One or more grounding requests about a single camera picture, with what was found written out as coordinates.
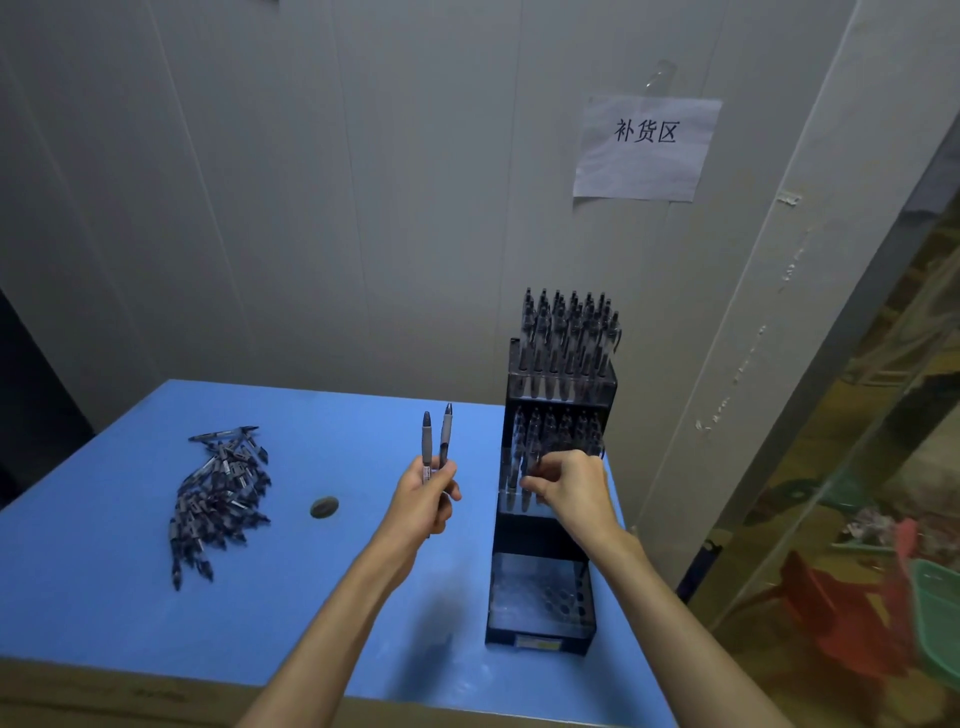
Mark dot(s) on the person's right hand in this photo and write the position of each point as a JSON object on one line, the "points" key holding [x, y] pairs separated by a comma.
{"points": [[581, 499]]}

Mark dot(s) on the person's left hand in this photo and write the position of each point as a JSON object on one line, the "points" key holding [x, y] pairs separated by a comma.
{"points": [[416, 510]]}

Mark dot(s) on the black tiered pen display stand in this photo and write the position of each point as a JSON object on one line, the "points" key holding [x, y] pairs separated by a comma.
{"points": [[536, 540]]}

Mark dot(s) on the grey retractable pen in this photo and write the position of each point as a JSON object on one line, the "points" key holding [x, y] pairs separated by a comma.
{"points": [[446, 431], [427, 442]]}

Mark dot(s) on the cluster of grey pens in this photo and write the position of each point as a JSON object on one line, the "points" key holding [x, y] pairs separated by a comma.
{"points": [[570, 330]]}

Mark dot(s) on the pile of grey pens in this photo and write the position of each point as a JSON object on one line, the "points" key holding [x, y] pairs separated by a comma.
{"points": [[217, 495]]}

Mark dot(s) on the person's right forearm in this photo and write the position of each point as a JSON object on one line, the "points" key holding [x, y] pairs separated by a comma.
{"points": [[690, 645]]}

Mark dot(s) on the person's left forearm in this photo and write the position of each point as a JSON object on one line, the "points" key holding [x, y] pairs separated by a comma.
{"points": [[322, 645]]}

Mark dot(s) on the small round metal disc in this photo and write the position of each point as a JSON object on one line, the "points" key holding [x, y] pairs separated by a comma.
{"points": [[324, 507]]}

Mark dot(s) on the blue table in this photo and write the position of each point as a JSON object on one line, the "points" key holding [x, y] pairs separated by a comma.
{"points": [[300, 450]]}

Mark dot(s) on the red plastic stool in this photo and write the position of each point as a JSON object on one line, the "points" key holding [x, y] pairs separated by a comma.
{"points": [[847, 615]]}

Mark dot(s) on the green plastic basket chair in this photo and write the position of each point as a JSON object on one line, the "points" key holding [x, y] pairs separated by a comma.
{"points": [[937, 622]]}

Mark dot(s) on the black shelf unit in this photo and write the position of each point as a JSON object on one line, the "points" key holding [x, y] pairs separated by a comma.
{"points": [[37, 412]]}

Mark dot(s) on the white paper wall sign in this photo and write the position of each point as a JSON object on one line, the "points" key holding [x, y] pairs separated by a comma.
{"points": [[645, 165]]}

